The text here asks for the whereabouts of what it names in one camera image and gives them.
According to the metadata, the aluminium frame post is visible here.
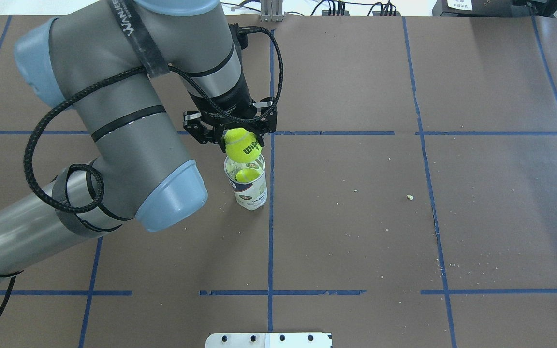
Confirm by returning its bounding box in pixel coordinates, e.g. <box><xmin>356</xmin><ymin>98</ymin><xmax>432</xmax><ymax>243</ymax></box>
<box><xmin>259</xmin><ymin>0</ymin><xmax>285</xmax><ymax>22</ymax></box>

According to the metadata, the yellow Wilson tennis ball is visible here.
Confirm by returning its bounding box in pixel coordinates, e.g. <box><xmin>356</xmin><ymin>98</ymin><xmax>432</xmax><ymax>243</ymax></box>
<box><xmin>223</xmin><ymin>128</ymin><xmax>262</xmax><ymax>163</ymax></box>

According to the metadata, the black braided cable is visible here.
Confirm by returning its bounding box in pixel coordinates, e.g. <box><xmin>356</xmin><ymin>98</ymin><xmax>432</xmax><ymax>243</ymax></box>
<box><xmin>0</xmin><ymin>27</ymin><xmax>284</xmax><ymax>348</ymax></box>

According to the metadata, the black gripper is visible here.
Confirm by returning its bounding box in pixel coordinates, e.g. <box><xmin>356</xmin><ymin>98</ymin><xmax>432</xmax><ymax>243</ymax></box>
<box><xmin>183</xmin><ymin>73</ymin><xmax>278</xmax><ymax>153</ymax></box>

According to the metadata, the brown paper table cover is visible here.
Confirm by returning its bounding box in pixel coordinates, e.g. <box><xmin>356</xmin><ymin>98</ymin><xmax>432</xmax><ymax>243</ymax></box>
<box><xmin>0</xmin><ymin>16</ymin><xmax>557</xmax><ymax>348</ymax></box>

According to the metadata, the tennis ball inside can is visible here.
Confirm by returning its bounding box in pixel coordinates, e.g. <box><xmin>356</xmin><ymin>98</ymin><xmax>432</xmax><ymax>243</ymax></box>
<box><xmin>235</xmin><ymin>168</ymin><xmax>261</xmax><ymax>183</ymax></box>

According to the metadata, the black computer box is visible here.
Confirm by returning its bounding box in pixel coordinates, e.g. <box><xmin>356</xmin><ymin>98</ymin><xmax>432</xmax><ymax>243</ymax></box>
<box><xmin>431</xmin><ymin>0</ymin><xmax>532</xmax><ymax>18</ymax></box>

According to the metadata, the clear tennis ball can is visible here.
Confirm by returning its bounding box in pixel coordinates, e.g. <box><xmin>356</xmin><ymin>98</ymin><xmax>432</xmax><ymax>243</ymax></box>
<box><xmin>224</xmin><ymin>154</ymin><xmax>268</xmax><ymax>211</ymax></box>

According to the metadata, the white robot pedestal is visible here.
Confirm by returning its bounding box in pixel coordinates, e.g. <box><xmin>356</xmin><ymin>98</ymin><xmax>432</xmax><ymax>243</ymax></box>
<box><xmin>205</xmin><ymin>331</ymin><xmax>333</xmax><ymax>348</ymax></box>

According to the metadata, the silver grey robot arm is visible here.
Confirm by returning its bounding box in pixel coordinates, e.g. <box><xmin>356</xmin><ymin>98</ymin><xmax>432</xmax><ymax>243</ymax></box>
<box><xmin>0</xmin><ymin>0</ymin><xmax>277</xmax><ymax>283</ymax></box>

